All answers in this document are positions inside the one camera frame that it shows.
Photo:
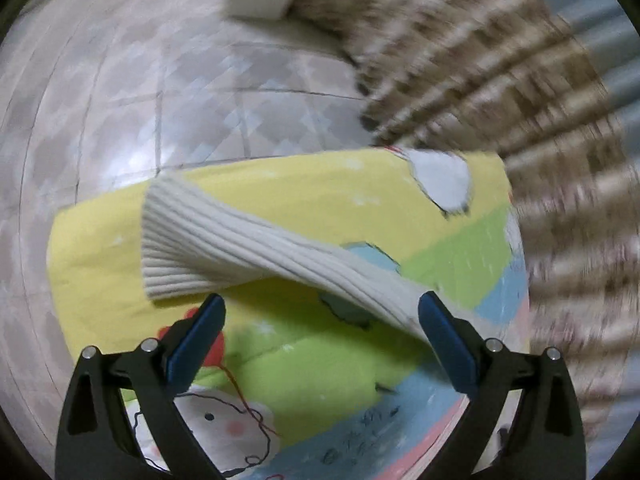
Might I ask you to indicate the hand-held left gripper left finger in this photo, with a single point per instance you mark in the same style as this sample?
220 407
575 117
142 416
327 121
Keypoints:
196 341

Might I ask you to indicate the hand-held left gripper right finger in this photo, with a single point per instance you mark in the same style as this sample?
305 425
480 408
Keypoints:
446 344

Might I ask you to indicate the white ribbed knit sweater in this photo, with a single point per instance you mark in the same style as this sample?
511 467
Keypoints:
260 242

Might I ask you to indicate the colourful cartoon printed blanket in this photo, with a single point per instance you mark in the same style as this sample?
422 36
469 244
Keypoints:
310 360

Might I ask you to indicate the floral beige curtain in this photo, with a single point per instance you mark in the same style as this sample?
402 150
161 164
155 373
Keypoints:
500 90

